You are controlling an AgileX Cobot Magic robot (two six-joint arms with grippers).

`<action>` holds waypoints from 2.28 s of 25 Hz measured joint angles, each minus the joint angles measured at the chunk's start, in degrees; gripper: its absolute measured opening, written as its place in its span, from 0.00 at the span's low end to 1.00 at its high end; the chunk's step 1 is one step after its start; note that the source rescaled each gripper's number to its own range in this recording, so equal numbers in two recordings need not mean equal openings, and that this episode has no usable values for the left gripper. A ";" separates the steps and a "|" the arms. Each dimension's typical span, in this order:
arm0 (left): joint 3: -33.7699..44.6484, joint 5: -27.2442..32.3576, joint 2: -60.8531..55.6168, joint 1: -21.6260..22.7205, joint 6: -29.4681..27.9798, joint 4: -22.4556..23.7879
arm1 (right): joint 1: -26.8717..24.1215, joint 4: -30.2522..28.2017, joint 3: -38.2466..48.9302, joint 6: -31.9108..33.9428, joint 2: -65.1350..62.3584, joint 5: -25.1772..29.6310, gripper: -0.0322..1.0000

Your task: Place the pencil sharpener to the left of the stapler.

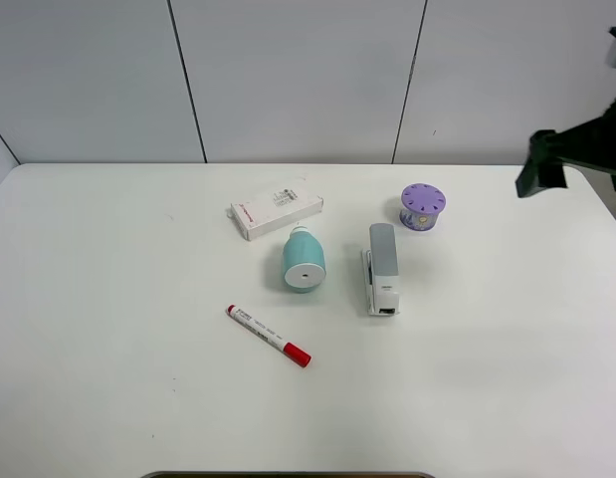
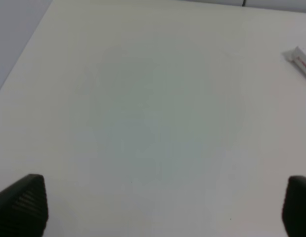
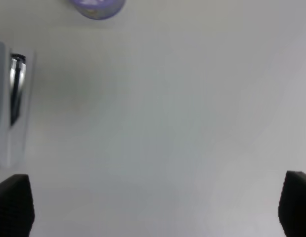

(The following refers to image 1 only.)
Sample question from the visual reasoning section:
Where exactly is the white cardboard box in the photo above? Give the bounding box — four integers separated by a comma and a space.
227, 178, 324, 242

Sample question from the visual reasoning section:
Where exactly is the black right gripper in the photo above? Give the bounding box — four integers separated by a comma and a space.
515, 99, 616, 198

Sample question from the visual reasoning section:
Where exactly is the purple round container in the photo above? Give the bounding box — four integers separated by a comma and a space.
399, 183, 447, 232

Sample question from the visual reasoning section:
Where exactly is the white grey stapler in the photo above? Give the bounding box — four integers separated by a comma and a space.
361, 223, 400, 317

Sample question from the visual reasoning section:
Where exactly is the red white marker pen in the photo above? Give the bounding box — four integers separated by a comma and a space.
227, 305, 311, 367

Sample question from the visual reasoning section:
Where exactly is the teal pencil sharpener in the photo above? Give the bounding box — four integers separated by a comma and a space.
283, 226, 326, 293

